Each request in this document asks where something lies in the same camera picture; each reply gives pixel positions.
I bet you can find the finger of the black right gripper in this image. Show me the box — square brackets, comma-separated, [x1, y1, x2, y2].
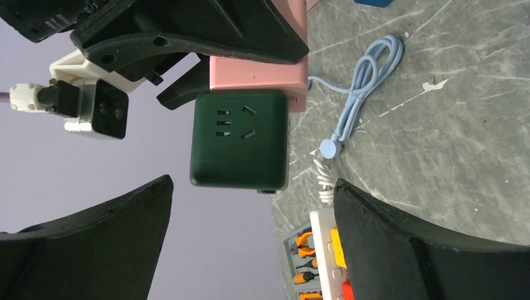
[156, 54, 210, 110]
[69, 0, 311, 73]

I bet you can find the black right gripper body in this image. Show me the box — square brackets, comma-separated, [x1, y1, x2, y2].
[1, 1, 182, 85]

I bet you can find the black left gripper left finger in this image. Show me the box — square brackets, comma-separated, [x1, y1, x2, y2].
[1, 175, 174, 299]

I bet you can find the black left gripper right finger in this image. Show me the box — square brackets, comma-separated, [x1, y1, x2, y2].
[334, 179, 529, 299]

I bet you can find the pink cube socket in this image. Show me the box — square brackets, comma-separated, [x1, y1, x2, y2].
[209, 0, 318, 113]

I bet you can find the dark green cube socket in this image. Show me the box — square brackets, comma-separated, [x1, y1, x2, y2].
[189, 91, 289, 193]

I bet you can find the white power strip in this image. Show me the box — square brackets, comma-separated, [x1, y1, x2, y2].
[309, 207, 348, 300]

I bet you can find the grey tool tray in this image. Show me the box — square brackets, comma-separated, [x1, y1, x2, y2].
[282, 224, 323, 299]

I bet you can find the white cable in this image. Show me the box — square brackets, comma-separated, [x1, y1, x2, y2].
[312, 151, 337, 204]

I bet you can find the blue cube socket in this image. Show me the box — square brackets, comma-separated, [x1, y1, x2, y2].
[353, 0, 393, 8]

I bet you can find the light blue round plug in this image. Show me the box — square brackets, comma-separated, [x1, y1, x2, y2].
[319, 139, 343, 159]

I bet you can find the yellow cube socket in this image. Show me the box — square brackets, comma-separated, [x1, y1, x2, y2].
[330, 227, 347, 269]

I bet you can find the red cube socket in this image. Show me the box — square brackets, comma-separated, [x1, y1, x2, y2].
[341, 280, 355, 300]

